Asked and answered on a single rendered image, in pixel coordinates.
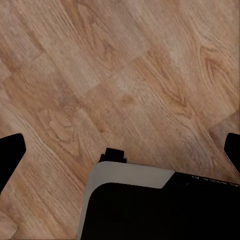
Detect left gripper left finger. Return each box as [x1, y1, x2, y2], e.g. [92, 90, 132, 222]
[0, 133, 26, 193]

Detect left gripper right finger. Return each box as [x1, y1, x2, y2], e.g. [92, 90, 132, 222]
[224, 132, 240, 173]

